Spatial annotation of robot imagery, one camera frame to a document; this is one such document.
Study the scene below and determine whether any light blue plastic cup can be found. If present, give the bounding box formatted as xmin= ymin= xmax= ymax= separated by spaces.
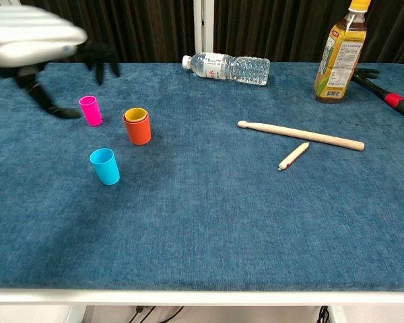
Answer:
xmin=89 ymin=147 xmax=121 ymax=186

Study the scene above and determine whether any blue fabric table cover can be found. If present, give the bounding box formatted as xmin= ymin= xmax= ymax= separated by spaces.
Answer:
xmin=0 ymin=62 xmax=404 ymax=292

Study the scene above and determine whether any pink plastic cup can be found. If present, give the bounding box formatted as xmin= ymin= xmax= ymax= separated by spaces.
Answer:
xmin=78 ymin=95 xmax=103 ymax=128

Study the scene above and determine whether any wooden drumstick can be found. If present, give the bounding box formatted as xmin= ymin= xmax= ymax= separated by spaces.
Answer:
xmin=237 ymin=120 xmax=366 ymax=151

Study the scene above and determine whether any tea bottle with yellow cap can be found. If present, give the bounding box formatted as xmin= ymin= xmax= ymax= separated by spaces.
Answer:
xmin=312 ymin=0 xmax=372 ymax=104

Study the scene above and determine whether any red and black hammer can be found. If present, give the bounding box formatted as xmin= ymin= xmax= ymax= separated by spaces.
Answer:
xmin=351 ymin=68 xmax=404 ymax=124

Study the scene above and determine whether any orange plastic cup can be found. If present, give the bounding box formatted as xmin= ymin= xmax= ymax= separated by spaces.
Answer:
xmin=122 ymin=109 xmax=153 ymax=146

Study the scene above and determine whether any black cable bundle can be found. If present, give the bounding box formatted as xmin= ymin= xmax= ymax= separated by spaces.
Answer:
xmin=127 ymin=305 xmax=184 ymax=323

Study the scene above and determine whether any short wooden pen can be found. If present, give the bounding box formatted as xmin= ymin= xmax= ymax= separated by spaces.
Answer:
xmin=277 ymin=141 xmax=310 ymax=172

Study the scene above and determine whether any white metal frame post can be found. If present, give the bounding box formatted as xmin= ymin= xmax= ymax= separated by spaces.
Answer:
xmin=192 ymin=0 xmax=215 ymax=63

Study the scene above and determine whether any clear plastic water bottle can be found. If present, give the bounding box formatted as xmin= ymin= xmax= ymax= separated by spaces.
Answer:
xmin=182 ymin=51 xmax=271 ymax=86

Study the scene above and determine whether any yellow plastic cup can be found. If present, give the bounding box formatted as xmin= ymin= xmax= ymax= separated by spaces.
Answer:
xmin=125 ymin=107 xmax=148 ymax=122

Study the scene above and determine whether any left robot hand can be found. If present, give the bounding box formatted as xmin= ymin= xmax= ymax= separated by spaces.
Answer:
xmin=0 ymin=5 xmax=121 ymax=119

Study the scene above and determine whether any black pleated curtain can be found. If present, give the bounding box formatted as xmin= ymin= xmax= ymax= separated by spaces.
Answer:
xmin=20 ymin=0 xmax=196 ymax=64
xmin=212 ymin=0 xmax=404 ymax=65

